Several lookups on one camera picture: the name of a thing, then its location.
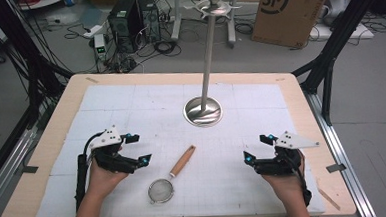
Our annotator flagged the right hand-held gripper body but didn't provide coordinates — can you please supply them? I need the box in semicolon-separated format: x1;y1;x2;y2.
249;129;322;178

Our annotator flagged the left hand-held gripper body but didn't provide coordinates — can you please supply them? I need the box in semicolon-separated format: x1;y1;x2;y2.
88;123;141;177

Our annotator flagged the metal strainer with wooden handle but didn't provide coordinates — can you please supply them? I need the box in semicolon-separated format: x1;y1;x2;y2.
145;143;200;206

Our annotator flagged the metal hook stand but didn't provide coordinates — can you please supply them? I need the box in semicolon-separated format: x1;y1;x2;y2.
176;0;249;129

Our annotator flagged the person's left hand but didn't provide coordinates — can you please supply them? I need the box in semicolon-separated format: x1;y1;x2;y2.
82;145;132;204

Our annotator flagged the person's right hand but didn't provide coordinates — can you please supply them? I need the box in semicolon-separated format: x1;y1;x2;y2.
259;148;309;201

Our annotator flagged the black tape piece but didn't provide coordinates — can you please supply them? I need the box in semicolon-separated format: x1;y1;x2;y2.
21;165;40;175
325;163;348;175

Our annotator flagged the white grid mat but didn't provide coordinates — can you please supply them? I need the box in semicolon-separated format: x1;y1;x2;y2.
28;73;327;217

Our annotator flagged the thin wooden stick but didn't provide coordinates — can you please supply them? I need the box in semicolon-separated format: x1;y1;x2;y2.
316;176;342;213

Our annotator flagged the white device with green display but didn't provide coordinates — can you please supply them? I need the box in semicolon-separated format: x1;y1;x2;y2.
93;33;108;62

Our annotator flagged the black computer tower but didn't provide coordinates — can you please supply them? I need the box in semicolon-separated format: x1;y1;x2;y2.
137;0;163;44
106;0;146;56

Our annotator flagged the white power strip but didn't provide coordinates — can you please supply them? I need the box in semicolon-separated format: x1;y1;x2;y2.
82;24;104;40

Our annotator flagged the white stand leg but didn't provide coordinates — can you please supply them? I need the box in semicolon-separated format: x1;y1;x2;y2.
224;0;246;50
168;0;183;43

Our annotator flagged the brown cardboard box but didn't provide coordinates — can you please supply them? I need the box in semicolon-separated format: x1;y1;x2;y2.
248;0;339;51

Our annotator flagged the white foam board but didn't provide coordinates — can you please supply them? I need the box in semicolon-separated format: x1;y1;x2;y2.
308;20;376;43

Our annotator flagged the grey bag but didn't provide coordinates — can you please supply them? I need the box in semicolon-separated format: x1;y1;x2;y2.
321;0;354;28

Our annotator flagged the white round table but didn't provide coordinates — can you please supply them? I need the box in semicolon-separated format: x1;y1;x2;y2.
17;0;71;12

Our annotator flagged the black sleeved gripper cable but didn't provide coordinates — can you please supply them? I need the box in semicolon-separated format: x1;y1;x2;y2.
291;160;314;208
70;130;109;213

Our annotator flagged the aluminium rail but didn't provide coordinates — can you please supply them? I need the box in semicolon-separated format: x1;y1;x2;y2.
303;88;379;217
0;104;55;217

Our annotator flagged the black coiled floor cable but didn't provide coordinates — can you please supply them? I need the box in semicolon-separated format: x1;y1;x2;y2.
152;38;183;58
233;15;257;37

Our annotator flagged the black metal frame post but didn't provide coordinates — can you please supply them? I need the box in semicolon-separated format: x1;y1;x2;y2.
0;0;77;133
287;0;386;129

